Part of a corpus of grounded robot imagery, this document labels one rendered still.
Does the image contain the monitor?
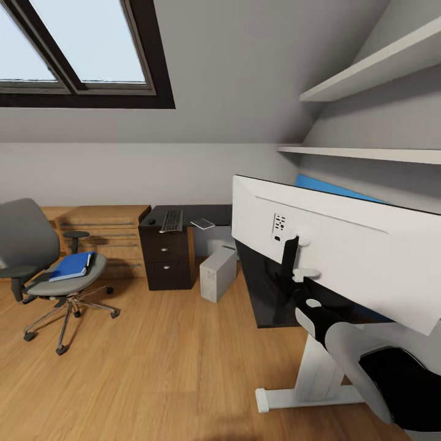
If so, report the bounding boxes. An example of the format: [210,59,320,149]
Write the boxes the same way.
[232,175,441,335]

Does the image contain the folder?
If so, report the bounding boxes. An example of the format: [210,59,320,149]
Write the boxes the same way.
[49,251,96,281]

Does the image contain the notebook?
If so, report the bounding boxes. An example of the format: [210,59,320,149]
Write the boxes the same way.
[192,219,215,230]

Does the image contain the keyboard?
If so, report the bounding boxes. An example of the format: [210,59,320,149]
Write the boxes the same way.
[161,210,184,232]

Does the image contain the swivel chair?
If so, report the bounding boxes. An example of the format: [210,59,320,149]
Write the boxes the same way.
[0,198,117,356]

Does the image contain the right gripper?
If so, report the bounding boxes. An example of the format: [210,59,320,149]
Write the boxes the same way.
[275,272,312,297]

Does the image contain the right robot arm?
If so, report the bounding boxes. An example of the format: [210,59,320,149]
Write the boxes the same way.
[275,269,441,441]

